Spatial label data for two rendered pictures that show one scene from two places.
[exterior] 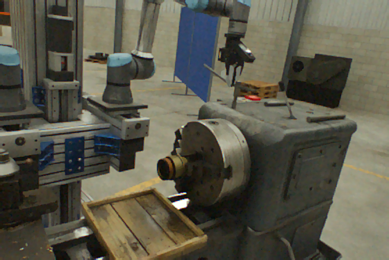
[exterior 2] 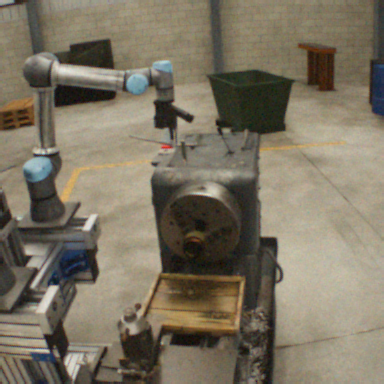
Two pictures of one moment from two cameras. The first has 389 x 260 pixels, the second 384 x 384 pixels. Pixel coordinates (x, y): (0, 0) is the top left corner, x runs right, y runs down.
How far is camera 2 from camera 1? 0.93 m
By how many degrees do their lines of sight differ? 37
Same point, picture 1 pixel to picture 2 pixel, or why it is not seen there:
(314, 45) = (61, 35)
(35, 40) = not seen: outside the picture
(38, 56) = not seen: outside the picture
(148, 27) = (50, 119)
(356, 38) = (103, 16)
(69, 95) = (12, 236)
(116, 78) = (47, 190)
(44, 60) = not seen: outside the picture
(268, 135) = (243, 178)
